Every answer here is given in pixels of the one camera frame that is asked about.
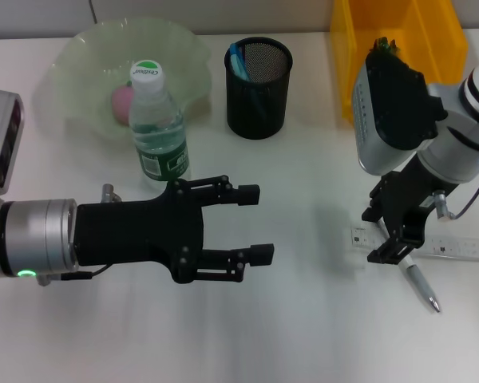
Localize green plastic wrapper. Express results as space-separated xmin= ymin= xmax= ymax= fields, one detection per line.
xmin=373 ymin=37 xmax=401 ymax=55

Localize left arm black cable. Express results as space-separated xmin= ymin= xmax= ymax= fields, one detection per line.
xmin=35 ymin=265 xmax=113 ymax=286

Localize black mesh pen cup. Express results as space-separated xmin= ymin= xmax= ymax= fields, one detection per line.
xmin=224 ymin=37 xmax=295 ymax=140

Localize clear water bottle green label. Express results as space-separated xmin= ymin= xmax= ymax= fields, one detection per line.
xmin=128 ymin=59 xmax=192 ymax=184

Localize blue capped scissors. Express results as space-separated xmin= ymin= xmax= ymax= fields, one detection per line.
xmin=228 ymin=42 xmax=268 ymax=124

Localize clear plastic ruler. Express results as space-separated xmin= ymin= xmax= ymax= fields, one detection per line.
xmin=350 ymin=225 xmax=479 ymax=263

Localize green glass fruit bowl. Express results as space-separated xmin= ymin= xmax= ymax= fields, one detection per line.
xmin=31 ymin=16 xmax=212 ymax=151

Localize yellow plastic bin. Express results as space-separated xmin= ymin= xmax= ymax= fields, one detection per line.
xmin=329 ymin=0 xmax=470 ymax=123

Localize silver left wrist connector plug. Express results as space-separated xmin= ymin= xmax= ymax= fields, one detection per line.
xmin=101 ymin=183 xmax=123 ymax=204

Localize silver white pen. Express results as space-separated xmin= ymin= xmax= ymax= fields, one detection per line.
xmin=377 ymin=221 xmax=443 ymax=314

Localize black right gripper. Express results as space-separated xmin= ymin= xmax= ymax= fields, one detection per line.
xmin=361 ymin=159 xmax=456 ymax=264

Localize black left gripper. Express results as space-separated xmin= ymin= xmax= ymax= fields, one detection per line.
xmin=73 ymin=174 xmax=275 ymax=284

